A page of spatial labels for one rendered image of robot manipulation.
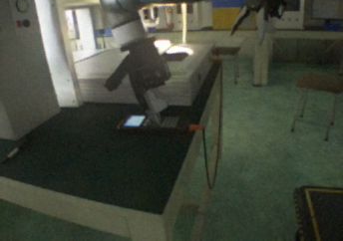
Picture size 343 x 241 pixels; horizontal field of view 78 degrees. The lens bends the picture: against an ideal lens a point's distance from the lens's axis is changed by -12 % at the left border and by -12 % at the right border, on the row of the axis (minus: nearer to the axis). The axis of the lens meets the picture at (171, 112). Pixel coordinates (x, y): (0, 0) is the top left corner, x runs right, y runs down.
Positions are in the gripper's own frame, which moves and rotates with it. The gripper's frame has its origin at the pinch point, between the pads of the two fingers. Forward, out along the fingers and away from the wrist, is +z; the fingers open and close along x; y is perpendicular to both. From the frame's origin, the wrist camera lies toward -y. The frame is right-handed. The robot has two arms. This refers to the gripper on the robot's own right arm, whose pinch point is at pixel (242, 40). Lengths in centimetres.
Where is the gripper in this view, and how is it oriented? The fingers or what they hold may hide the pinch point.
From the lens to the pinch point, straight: 71.4
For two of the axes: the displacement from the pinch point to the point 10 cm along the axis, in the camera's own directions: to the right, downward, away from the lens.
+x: -2.6, -4.4, 8.6
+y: 9.1, 2.1, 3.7
